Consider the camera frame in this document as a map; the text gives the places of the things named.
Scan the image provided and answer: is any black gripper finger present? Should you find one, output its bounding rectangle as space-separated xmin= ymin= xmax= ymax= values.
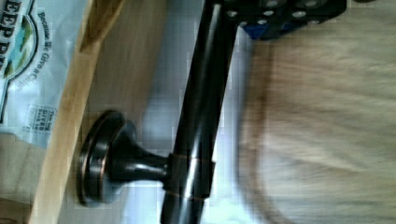
xmin=223 ymin=0 xmax=347 ymax=41

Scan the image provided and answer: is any wooden drawer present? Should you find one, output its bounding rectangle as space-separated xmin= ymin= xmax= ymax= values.
xmin=0 ymin=0 xmax=200 ymax=224

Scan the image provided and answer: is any black metal drawer handle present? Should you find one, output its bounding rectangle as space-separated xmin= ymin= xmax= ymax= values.
xmin=76 ymin=0 xmax=237 ymax=224

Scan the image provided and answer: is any wooden cutting board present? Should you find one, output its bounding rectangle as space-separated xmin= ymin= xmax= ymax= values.
xmin=238 ymin=0 xmax=396 ymax=224

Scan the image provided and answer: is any Deep River chips bag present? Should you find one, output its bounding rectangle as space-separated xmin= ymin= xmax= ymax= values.
xmin=0 ymin=0 xmax=87 ymax=148

